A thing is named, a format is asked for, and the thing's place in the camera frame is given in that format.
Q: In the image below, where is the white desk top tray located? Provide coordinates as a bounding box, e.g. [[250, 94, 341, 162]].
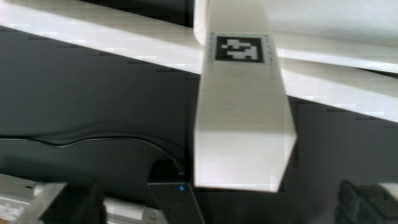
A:
[[0, 0, 398, 123]]

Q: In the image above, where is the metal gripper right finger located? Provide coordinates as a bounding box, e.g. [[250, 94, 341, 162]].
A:
[[334, 180, 398, 224]]

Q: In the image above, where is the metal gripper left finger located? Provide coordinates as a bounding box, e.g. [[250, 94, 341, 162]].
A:
[[0, 173, 106, 224]]

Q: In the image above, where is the black cable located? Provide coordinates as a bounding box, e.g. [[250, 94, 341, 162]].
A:
[[0, 133, 188, 178]]

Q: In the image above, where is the white desk leg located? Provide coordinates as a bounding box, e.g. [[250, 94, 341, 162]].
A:
[[193, 0, 296, 192]]

